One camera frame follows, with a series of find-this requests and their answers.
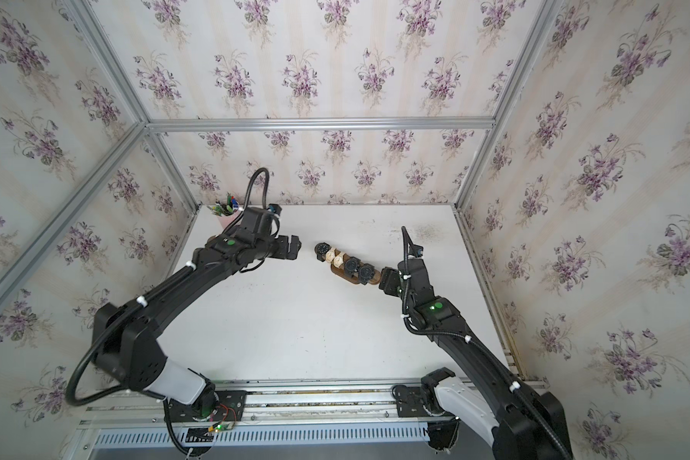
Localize thin black band watch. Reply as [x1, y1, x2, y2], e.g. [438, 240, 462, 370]
[314, 243, 332, 262]

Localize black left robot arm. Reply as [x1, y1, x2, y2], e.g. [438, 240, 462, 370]
[64, 197, 301, 418]

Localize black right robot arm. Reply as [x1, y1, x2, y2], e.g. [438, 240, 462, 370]
[379, 230, 573, 459]

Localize pens in cup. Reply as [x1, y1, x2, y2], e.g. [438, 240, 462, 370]
[208, 194, 241, 218]

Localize black digital watch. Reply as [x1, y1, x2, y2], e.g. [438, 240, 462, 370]
[358, 264, 380, 285]
[342, 257, 360, 277]

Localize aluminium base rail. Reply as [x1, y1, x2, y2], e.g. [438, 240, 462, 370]
[77, 376, 559, 429]

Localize pink pen cup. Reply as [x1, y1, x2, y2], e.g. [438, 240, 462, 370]
[218, 213, 239, 229]

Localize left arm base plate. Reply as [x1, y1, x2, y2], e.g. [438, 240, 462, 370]
[165, 390, 247, 425]

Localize beige strap watch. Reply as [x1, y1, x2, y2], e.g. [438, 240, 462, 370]
[325, 247, 347, 268]

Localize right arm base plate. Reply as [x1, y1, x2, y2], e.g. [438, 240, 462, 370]
[391, 378, 482, 419]

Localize brown wooden watch stand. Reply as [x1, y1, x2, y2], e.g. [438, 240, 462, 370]
[314, 243, 381, 286]

